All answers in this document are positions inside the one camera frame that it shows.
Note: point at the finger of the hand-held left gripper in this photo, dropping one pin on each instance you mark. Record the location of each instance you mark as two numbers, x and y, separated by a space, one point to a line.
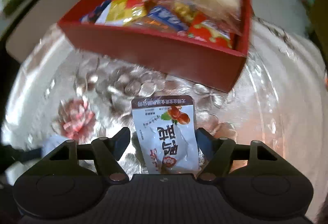
20 156

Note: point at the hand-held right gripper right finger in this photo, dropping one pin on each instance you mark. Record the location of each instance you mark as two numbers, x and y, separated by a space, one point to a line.
203 139

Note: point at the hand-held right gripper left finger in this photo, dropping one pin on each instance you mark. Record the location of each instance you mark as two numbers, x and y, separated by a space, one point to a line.
123 139

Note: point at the white nut snack packet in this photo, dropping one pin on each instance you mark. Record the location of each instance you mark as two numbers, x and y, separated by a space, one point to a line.
169 137

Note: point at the red cardboard box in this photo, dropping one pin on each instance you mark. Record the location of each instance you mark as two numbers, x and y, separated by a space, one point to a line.
158 55

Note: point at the red rice cracker packet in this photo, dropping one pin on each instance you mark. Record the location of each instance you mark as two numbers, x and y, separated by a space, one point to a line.
210 31

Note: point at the waffle cookie packet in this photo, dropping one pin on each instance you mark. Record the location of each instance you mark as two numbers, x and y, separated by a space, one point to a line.
166 17

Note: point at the red yellow gummy packet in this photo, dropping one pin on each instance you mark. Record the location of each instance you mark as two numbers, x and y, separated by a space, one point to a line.
125 8

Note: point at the floral satin tablecloth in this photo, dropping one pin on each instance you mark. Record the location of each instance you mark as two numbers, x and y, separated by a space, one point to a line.
64 80

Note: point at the wooden cabinet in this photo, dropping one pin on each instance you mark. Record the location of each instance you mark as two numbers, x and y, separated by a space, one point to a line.
320 21

